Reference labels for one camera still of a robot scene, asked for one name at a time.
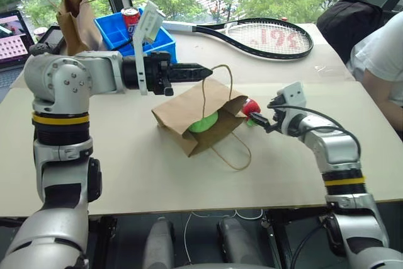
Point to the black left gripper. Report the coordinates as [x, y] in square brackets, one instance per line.
[157, 73]

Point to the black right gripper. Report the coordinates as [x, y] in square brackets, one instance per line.
[278, 117]

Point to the brown paper bag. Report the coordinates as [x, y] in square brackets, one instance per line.
[192, 108]
[77, 26]

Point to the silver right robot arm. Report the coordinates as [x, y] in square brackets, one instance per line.
[341, 155]

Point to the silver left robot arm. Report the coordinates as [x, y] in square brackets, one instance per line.
[60, 83]

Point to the green plush toy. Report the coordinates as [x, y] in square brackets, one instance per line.
[203, 123]

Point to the brown paper bag standing upright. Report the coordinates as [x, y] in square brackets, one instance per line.
[77, 26]

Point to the red soda can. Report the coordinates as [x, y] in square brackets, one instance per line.
[130, 20]

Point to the blue plastic bin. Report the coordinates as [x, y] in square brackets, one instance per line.
[115, 34]

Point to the black tennis racket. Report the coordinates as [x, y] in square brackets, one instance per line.
[270, 36]

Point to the dark grey rounded shape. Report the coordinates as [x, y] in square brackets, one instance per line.
[236, 242]
[160, 243]

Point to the black backpack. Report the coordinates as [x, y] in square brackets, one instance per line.
[349, 23]

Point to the person in white shirt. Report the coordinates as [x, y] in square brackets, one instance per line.
[381, 61]

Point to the dark tablet device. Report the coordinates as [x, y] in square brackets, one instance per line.
[52, 37]

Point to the laptop screen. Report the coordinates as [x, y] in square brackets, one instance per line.
[11, 40]

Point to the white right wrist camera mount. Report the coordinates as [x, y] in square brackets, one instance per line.
[294, 94]

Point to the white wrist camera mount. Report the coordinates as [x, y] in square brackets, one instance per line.
[148, 23]
[294, 94]

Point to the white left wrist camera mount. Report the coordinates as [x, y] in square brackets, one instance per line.
[148, 23]

